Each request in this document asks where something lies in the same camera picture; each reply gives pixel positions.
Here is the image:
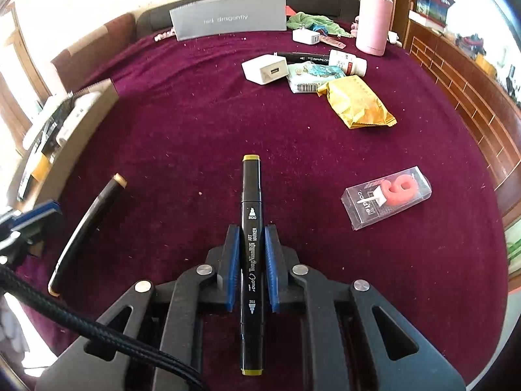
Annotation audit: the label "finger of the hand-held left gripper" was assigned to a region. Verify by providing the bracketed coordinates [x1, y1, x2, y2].
[0, 199, 63, 261]

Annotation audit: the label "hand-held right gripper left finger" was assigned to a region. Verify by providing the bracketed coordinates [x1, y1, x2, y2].
[83, 224, 241, 391]

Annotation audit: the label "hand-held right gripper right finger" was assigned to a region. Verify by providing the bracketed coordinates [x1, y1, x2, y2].
[264, 224, 420, 391]

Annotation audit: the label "black marker tan caps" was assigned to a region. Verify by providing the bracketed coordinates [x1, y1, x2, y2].
[48, 173, 128, 296]

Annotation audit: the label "black marker olive caps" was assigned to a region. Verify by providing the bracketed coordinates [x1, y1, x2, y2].
[238, 154, 265, 376]

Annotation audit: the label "cardboard box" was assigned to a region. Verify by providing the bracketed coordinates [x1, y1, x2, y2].
[8, 78, 120, 212]

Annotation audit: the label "white spray bottle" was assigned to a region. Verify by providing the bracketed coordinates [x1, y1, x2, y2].
[22, 91, 102, 149]

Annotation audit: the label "clear box with red candle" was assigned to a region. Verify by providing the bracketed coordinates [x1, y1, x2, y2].
[341, 166, 432, 231]

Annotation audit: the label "dark red tablecloth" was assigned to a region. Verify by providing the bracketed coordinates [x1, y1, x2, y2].
[8, 20, 509, 375]

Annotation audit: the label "yellow snack packet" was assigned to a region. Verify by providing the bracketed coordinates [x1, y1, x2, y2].
[317, 77, 397, 130]

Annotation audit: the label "teal packet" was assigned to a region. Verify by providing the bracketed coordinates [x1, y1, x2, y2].
[286, 62, 347, 94]

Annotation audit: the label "large white charger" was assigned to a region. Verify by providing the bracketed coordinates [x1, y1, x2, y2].
[241, 55, 290, 86]

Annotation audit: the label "maroon armchair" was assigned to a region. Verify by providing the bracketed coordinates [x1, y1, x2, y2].
[51, 12, 137, 90]

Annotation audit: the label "black marker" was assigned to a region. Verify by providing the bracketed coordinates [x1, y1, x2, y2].
[272, 51, 332, 65]

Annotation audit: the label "white pill bottle red label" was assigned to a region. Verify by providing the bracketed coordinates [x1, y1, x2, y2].
[328, 49, 368, 77]

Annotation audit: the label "small white charger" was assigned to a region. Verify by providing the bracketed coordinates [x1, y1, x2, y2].
[292, 28, 323, 46]

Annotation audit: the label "green cloth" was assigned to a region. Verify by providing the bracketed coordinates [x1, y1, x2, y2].
[286, 11, 353, 38]

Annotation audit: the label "grey flat box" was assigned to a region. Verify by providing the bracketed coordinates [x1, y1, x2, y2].
[169, 0, 288, 42]

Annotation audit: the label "low wooden cabinet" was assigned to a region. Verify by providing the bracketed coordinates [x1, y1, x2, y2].
[391, 0, 521, 229]

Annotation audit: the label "pink thermos bottle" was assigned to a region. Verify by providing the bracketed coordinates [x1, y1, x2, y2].
[355, 0, 393, 57]

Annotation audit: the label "stack of books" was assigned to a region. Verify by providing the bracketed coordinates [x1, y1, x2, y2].
[408, 0, 457, 35]

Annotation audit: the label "black braided cable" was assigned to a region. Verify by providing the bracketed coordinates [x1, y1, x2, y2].
[0, 265, 206, 391]

